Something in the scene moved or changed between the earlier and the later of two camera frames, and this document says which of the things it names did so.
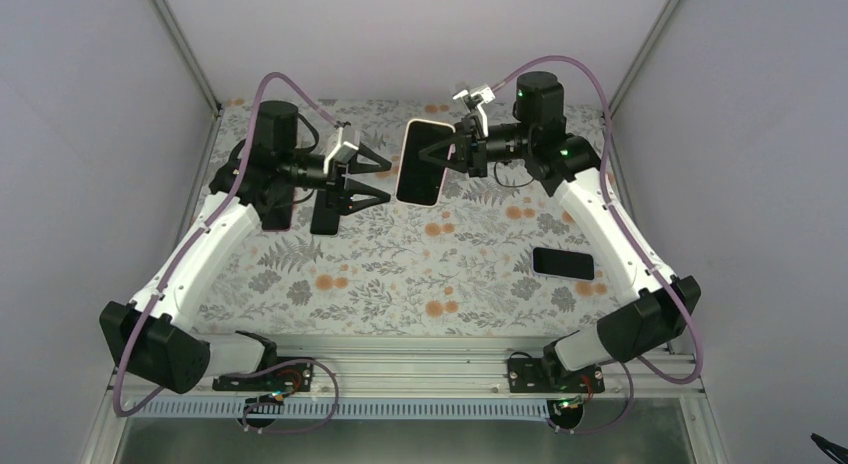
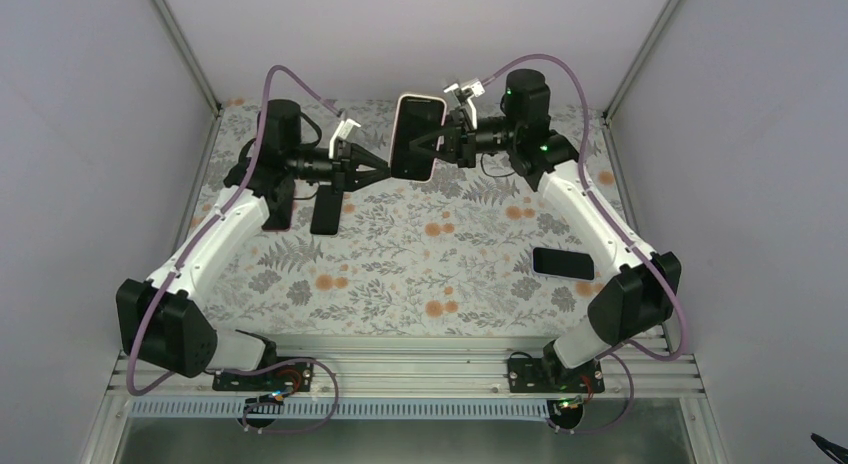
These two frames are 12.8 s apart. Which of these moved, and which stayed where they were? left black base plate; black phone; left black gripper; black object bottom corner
Moved: left black gripper
Stayed: black object bottom corner; left black base plate; black phone
